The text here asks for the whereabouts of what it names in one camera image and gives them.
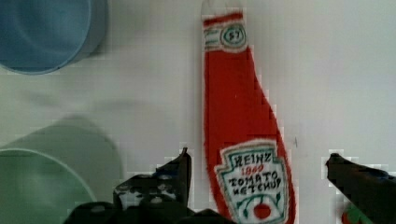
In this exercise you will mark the red plush strawberry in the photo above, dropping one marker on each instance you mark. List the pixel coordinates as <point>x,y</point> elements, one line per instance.
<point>353,215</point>

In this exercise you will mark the green mug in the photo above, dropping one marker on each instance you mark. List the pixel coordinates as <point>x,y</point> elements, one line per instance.
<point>49,172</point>

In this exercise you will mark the blue cup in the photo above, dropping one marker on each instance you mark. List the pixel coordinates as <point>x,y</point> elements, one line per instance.
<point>43,36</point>

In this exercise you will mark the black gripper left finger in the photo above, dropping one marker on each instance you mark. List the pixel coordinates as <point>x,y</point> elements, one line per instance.
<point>170,182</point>

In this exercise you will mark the red plush ketchup bottle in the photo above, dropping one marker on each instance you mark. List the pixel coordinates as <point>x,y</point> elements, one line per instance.
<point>246,159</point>

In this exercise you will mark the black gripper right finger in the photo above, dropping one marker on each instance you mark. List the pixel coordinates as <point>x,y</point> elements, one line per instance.
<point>371,190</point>

